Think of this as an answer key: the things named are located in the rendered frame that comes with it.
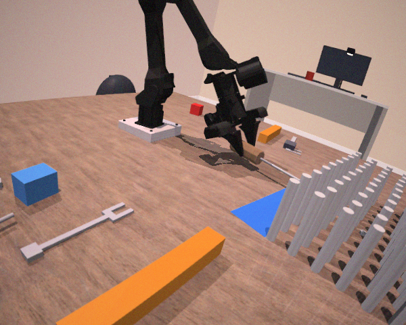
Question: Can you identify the blue flat strip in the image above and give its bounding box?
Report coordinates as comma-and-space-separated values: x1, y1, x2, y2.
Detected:
230, 188, 285, 237

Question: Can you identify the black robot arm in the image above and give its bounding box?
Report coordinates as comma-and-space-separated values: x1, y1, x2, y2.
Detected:
135, 0, 268, 129

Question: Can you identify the blue block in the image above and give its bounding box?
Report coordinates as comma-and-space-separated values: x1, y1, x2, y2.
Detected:
11, 163, 59, 207

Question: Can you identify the orange rectangular bar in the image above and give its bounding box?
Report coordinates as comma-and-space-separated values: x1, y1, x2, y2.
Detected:
257, 125, 282, 144
56, 226, 225, 325

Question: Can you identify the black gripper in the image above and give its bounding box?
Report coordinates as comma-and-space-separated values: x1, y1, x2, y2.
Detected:
204, 92, 268, 156

